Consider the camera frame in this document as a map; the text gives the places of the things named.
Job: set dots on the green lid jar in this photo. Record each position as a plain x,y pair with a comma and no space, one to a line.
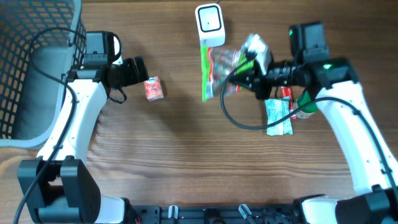
307,111

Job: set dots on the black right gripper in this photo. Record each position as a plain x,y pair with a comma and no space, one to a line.
261,83

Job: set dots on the green candy bag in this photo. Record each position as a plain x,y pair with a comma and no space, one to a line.
216,64

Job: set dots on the red snack stick packet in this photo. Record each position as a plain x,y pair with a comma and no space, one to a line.
287,92

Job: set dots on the grey plastic mesh basket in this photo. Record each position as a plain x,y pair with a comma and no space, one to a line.
36,37

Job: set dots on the white barcode scanner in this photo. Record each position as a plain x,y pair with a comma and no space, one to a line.
210,25

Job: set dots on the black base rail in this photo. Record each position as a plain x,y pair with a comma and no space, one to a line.
266,214

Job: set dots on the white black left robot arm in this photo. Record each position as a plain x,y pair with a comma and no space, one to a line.
57,186

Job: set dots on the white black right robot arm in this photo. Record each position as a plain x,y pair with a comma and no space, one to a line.
334,88

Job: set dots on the teal packet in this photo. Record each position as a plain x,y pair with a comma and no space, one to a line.
277,109

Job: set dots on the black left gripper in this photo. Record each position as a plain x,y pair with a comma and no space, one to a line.
138,70

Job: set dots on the small red white box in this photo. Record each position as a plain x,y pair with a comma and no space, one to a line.
153,89

